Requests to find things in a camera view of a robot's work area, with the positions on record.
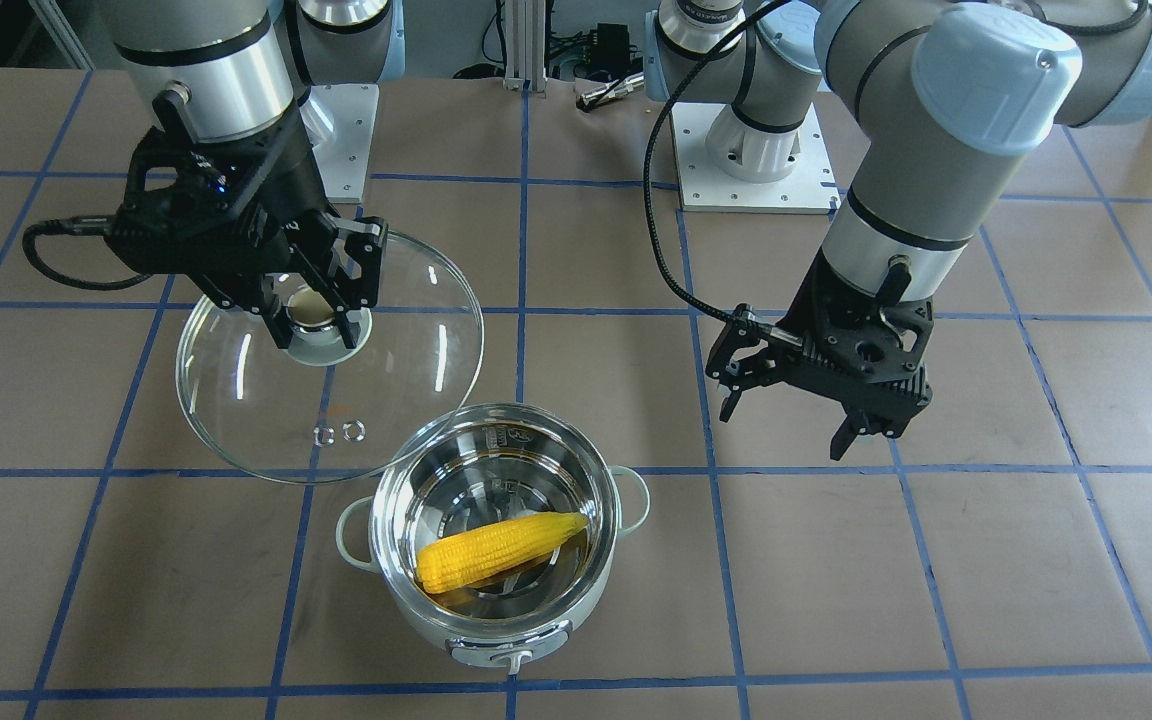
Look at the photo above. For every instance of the glass pot lid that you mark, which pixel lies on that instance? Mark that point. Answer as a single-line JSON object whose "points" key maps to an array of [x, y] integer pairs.
{"points": [[319, 411]]}

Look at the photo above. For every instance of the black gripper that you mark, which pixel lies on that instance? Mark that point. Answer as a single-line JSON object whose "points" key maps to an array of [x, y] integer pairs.
{"points": [[748, 358], [281, 178]]}

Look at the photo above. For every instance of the aluminium profile post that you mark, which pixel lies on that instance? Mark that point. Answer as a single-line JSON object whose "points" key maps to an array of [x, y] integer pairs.
{"points": [[525, 30]]}

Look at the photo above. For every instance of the pale green electric pot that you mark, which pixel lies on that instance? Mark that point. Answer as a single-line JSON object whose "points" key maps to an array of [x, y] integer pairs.
{"points": [[489, 463]]}

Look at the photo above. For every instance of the yellow corn cob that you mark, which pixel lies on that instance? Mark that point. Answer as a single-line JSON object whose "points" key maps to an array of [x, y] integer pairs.
{"points": [[456, 561]]}

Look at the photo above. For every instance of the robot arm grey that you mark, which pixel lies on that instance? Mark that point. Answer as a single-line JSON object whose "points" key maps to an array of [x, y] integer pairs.
{"points": [[952, 96], [262, 126]]}

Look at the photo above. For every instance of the black power adapter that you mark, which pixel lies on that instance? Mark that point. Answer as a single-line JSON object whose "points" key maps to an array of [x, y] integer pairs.
{"points": [[610, 47]]}

